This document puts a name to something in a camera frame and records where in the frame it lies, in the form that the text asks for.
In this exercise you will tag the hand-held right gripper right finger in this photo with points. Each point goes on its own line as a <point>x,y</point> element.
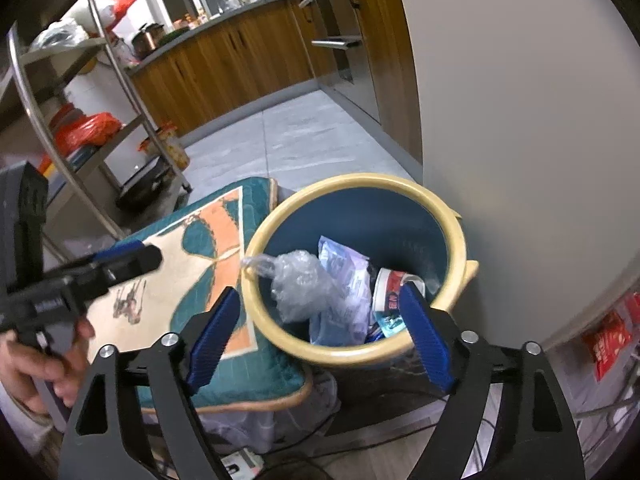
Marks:
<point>425,335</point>

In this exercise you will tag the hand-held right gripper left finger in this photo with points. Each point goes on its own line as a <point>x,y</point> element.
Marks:
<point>215,340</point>

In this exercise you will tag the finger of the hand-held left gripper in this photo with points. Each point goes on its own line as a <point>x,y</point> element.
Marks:
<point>135,265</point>
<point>117,251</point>

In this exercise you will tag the white cup with red label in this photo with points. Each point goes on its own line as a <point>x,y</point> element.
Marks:
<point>390,290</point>

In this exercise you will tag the light blue printed bag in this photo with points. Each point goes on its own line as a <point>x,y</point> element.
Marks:
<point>345,280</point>

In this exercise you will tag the clear plastic bag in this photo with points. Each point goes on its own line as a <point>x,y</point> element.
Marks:
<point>300,285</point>

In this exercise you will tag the blue bin with yellow rim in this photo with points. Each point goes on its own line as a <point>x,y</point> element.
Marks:
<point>360,210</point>

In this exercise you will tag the person's left hand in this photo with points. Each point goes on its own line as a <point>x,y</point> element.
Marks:
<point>25,365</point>

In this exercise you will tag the teal patterned cushion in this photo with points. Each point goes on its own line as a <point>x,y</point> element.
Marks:
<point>200,240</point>

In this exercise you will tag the metal shelf rack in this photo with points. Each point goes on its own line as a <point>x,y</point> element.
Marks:
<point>112,147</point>

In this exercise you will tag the lavender grey cloth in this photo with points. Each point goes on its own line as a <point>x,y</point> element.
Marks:
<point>280,425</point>

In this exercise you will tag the clear jar with red lid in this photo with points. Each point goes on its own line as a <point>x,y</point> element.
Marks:
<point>172,150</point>

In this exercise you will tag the red snack packet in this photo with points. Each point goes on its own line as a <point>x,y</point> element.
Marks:
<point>607,340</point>

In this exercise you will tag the grey plastic bag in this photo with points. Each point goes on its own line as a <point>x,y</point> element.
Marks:
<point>57,35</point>

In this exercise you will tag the copper pot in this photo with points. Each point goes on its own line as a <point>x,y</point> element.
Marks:
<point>149,40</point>

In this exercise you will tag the wooden kitchen cabinets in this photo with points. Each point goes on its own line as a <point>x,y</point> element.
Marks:
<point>225,60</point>

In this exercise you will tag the grey kitchen countertop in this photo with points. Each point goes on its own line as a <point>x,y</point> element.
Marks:
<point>200,27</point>

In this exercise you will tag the red white plastic bag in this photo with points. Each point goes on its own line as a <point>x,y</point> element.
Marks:
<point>117,5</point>

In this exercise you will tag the steel built-in oven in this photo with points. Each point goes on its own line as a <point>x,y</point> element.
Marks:
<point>350,60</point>

